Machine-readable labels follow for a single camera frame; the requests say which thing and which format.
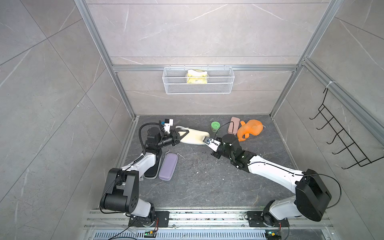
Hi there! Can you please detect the black wire hook rack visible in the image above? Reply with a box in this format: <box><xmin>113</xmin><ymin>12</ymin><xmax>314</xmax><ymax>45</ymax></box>
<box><xmin>309</xmin><ymin>88</ymin><xmax>384</xmax><ymax>170</ymax></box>

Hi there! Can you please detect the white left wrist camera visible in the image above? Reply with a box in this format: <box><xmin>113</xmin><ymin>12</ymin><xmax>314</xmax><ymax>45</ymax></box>
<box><xmin>160</xmin><ymin>119</ymin><xmax>174</xmax><ymax>134</ymax></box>

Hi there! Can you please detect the slotted metal base rail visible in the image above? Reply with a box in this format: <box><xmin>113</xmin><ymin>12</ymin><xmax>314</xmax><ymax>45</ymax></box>
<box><xmin>79</xmin><ymin>208</ymin><xmax>339</xmax><ymax>240</ymax></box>

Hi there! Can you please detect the black zippered umbrella sleeve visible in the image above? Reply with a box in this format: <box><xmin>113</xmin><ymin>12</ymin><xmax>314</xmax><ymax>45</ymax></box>
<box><xmin>144</xmin><ymin>151</ymin><xmax>163</xmax><ymax>179</ymax></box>

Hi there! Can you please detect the green lidded jar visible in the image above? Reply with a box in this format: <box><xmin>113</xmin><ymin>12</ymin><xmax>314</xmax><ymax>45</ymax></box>
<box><xmin>211</xmin><ymin>121</ymin><xmax>221</xmax><ymax>133</ymax></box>

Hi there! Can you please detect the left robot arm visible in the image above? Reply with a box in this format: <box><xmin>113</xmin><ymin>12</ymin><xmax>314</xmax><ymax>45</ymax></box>
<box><xmin>99</xmin><ymin>122</ymin><xmax>189</xmax><ymax>222</ymax></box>

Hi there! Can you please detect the orange watering can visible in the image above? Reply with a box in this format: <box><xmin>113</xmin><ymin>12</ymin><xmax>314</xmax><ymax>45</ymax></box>
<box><xmin>237</xmin><ymin>120</ymin><xmax>264</xmax><ymax>142</ymax></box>

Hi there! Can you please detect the white wire wall basket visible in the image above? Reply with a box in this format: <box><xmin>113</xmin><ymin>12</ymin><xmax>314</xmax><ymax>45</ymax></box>
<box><xmin>162</xmin><ymin>67</ymin><xmax>235</xmax><ymax>95</ymax></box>

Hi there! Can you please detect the yellow white pouch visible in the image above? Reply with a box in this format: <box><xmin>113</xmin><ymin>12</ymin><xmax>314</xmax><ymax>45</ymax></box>
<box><xmin>186</xmin><ymin>70</ymin><xmax>209</xmax><ymax>84</ymax></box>

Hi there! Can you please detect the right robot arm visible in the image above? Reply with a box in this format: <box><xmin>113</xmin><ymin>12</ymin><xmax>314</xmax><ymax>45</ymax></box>
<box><xmin>203</xmin><ymin>121</ymin><xmax>332</xmax><ymax>227</ymax></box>

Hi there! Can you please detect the aluminium cage frame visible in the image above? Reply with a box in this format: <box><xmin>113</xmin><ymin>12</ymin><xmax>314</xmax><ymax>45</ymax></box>
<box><xmin>76</xmin><ymin>1</ymin><xmax>384</xmax><ymax>195</ymax></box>

